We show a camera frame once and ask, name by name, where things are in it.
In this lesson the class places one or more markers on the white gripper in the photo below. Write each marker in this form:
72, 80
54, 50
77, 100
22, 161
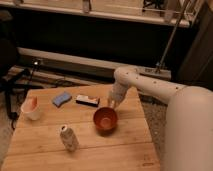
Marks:
117, 94

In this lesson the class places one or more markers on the red-brown ceramic bowl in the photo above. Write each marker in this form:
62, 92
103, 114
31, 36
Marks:
105, 119

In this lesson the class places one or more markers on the white patterned bottle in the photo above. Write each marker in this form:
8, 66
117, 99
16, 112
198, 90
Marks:
68, 138

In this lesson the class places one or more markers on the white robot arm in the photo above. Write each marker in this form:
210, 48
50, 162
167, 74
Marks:
189, 118

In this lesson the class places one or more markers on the black and white box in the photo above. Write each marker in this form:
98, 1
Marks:
87, 100

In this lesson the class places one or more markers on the blue sponge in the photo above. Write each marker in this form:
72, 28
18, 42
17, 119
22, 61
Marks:
61, 99

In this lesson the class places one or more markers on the metal pole stand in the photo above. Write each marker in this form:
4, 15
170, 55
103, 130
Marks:
160, 64

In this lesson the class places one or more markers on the long white shelf beam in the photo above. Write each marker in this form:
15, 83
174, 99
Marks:
149, 71

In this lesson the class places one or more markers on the white cup with orange item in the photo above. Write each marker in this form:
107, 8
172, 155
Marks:
31, 109

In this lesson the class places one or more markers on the black tripod stand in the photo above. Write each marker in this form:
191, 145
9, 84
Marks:
28, 75

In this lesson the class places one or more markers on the black office chair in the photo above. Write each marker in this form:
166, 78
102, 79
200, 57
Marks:
8, 58

